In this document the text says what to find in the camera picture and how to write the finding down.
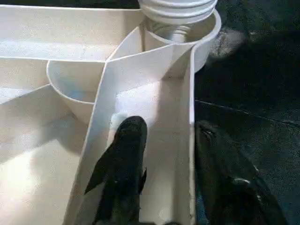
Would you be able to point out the white plastic table leg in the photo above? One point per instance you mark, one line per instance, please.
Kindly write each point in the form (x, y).
(178, 9)

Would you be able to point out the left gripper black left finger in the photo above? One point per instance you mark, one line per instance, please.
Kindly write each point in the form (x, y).
(122, 168)

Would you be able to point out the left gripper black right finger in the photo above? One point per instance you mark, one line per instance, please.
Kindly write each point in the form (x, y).
(229, 182)

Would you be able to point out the white plastic table top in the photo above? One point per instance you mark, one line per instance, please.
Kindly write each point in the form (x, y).
(58, 105)

